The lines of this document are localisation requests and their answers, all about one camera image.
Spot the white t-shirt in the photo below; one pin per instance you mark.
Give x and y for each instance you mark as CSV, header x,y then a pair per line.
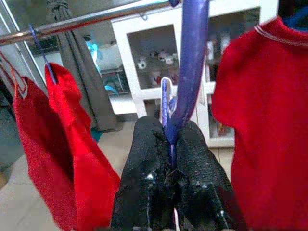
x,y
176,220

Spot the chrome clothes rack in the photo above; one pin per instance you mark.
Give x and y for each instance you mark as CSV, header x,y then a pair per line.
x,y
72,24

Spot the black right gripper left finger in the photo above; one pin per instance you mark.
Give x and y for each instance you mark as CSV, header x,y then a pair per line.
x,y
144,168

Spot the thin purple hanger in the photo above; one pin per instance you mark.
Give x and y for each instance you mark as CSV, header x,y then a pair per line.
x,y
43,54

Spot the white glass-door cabinet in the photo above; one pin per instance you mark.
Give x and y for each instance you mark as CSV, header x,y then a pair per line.
x,y
121,60

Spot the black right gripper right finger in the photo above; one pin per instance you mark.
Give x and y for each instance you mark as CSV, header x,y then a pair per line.
x,y
199,173

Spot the red polo shirt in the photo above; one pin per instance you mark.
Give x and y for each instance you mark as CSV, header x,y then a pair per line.
x,y
91,180
31,132
264,120

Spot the light blue plush toy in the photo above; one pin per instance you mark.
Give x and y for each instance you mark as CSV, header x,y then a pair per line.
x,y
93,50

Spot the grey curtain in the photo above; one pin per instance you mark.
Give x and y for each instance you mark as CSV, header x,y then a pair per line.
x,y
81,72

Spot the purple plastic hanger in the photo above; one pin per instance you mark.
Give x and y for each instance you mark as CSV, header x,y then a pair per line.
x,y
192,60

